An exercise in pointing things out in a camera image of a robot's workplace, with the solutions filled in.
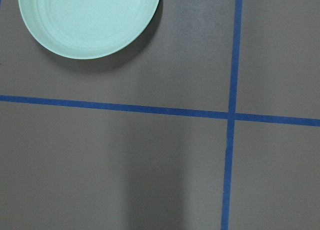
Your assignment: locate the light green plate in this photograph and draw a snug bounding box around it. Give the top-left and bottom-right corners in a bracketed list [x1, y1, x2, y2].
[18, 0, 160, 60]

